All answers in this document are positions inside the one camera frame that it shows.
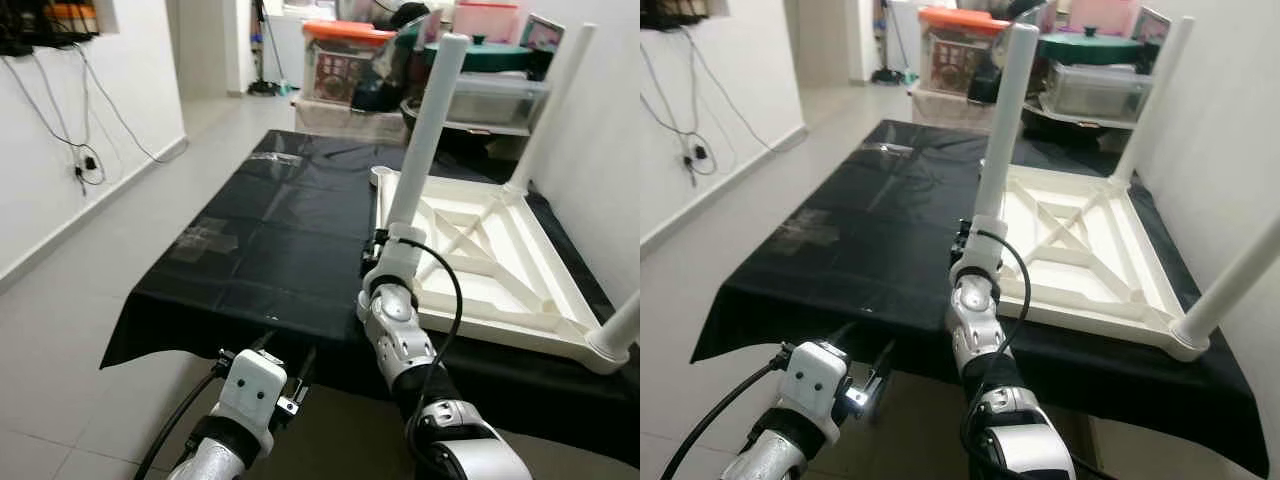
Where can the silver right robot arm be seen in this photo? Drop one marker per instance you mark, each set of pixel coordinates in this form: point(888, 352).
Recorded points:
point(400, 340)
point(975, 320)

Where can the green round lid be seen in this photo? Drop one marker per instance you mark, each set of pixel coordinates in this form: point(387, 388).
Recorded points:
point(1090, 48)
point(500, 55)

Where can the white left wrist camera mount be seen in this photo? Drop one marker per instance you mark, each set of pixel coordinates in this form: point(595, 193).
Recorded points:
point(815, 380)
point(250, 385)

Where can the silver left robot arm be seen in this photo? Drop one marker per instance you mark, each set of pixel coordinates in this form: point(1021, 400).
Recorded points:
point(215, 460)
point(775, 460)

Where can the clear plastic container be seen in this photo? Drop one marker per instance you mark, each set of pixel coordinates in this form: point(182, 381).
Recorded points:
point(1095, 90)
point(500, 95)

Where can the black plastic bag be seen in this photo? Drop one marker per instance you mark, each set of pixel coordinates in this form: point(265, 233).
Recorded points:
point(985, 80)
point(385, 75)

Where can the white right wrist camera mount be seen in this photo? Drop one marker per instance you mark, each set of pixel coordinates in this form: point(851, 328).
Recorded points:
point(395, 255)
point(985, 245)

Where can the black power adapter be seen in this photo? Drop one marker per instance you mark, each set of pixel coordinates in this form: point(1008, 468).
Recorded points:
point(702, 153)
point(90, 162)

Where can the orange-lidded clear storage bin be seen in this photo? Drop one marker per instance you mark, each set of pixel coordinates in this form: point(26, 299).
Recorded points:
point(950, 50)
point(340, 65)

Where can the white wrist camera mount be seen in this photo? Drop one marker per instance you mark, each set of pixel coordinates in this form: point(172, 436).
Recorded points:
point(985, 245)
point(815, 380)
point(250, 385)
point(395, 255)

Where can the colourful printed box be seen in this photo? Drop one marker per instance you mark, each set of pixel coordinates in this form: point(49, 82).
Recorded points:
point(545, 35)
point(1150, 25)

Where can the beige patterned box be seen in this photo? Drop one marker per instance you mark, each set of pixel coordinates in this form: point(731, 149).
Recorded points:
point(330, 115)
point(940, 105)

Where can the clear tape strip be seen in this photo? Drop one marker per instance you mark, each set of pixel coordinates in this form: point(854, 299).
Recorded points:
point(270, 158)
point(890, 148)

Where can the crumpled clear tape patch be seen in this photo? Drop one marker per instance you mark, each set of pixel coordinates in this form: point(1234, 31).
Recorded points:
point(205, 240)
point(805, 232)

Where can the black floor mop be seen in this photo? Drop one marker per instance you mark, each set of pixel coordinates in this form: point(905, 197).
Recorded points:
point(262, 88)
point(885, 75)

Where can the black round basin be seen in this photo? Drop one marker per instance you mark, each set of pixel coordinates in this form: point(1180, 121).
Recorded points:
point(420, 118)
point(1040, 115)

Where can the pink box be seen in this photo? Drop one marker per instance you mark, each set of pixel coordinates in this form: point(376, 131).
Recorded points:
point(1100, 12)
point(485, 20)

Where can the white plastic table top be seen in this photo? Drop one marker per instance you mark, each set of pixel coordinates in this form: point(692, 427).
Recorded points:
point(1100, 290)
point(500, 280)

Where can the black tablecloth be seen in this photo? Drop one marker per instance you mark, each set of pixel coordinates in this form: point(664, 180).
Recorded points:
point(850, 260)
point(280, 250)

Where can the white appliance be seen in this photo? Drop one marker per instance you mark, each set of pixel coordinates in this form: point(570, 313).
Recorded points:
point(285, 50)
point(912, 40)

